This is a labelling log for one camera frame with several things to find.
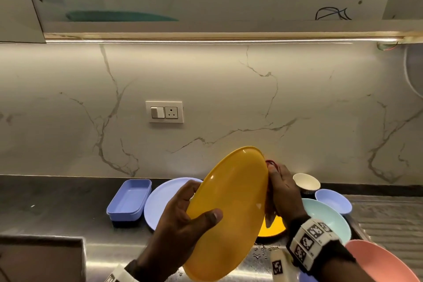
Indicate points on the person's left hand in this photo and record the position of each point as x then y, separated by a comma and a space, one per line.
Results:
172, 242

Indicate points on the person's right hand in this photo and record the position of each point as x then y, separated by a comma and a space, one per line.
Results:
287, 199

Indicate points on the small cream bowl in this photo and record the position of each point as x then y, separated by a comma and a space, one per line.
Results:
305, 181

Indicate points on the red checkered cloth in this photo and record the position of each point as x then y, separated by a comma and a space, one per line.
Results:
269, 219

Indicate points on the yellow plate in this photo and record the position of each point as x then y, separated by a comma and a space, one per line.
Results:
231, 199
274, 230

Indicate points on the light blue plate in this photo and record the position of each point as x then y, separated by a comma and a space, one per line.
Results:
162, 202

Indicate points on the teal bowl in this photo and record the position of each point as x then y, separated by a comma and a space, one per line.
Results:
327, 219

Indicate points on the small blue bowl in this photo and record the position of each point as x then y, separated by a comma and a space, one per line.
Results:
333, 200

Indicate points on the large blue bowl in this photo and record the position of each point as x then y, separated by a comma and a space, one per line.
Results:
305, 277

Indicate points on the pink bowl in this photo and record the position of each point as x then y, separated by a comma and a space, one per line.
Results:
380, 265

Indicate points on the teal plate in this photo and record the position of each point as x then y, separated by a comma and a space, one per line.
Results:
115, 16

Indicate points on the person's right forearm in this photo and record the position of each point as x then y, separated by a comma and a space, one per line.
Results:
343, 272

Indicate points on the right wrist marker band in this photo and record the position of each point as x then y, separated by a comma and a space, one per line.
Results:
307, 238

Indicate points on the wrist marker band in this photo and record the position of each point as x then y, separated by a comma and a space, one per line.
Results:
119, 276
307, 238

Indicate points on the blue rectangular tray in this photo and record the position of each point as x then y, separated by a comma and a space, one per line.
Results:
129, 199

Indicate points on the left wrist marker band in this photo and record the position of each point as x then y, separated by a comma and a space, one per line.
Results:
119, 276

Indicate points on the LED light strip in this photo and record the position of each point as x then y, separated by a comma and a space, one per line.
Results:
198, 41

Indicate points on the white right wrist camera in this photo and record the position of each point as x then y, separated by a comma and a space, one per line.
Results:
281, 267

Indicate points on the white wall switch socket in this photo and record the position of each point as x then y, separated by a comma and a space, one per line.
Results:
171, 112

